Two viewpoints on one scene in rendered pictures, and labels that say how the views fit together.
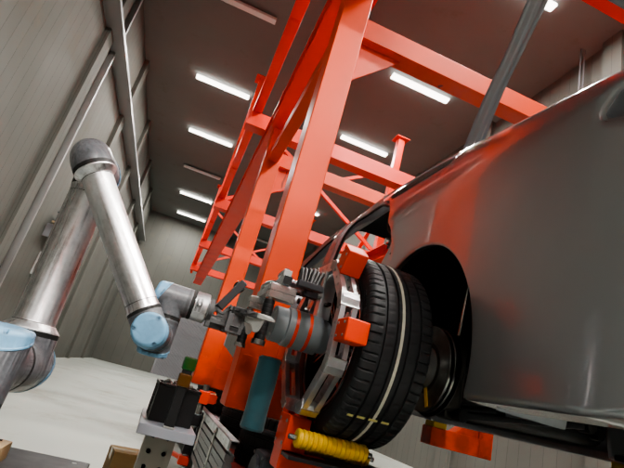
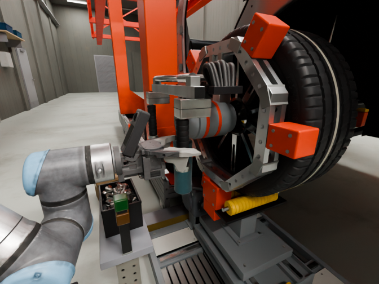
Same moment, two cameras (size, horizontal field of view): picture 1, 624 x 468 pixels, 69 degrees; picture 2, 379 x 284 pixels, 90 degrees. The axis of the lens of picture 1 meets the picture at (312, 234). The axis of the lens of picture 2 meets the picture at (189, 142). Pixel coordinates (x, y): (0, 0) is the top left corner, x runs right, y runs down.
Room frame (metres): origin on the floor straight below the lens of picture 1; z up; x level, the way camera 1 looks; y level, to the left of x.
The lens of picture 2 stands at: (0.98, 0.15, 0.99)
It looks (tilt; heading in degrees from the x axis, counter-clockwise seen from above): 18 degrees down; 349
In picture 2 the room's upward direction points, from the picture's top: straight up
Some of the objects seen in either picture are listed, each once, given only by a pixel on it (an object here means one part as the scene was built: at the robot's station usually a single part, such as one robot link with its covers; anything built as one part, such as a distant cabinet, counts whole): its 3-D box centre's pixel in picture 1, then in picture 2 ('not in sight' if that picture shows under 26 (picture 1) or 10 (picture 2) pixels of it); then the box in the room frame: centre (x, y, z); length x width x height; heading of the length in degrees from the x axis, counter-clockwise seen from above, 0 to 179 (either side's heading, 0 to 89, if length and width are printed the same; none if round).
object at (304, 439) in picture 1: (331, 446); (251, 200); (1.60, -0.24, 0.51); 0.29 x 0.06 x 0.06; 104
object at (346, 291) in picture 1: (316, 335); (220, 118); (1.69, -0.11, 0.85); 0.54 x 0.07 x 0.54; 14
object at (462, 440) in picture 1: (450, 430); not in sight; (4.56, -1.77, 0.69); 0.52 x 0.17 x 0.35; 104
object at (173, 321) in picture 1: (157, 335); (67, 216); (1.39, 0.36, 0.69); 0.12 x 0.09 x 0.12; 6
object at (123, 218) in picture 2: (184, 380); (122, 216); (1.50, 0.26, 0.59); 0.04 x 0.04 x 0.04; 14
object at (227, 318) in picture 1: (226, 317); (140, 159); (1.44, 0.19, 0.80); 0.12 x 0.08 x 0.09; 104
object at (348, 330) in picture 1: (351, 331); (290, 138); (1.39, -0.19, 0.85); 0.09 x 0.08 x 0.07; 14
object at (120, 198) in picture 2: (189, 364); (120, 202); (1.50, 0.26, 0.64); 0.04 x 0.04 x 0.04; 14
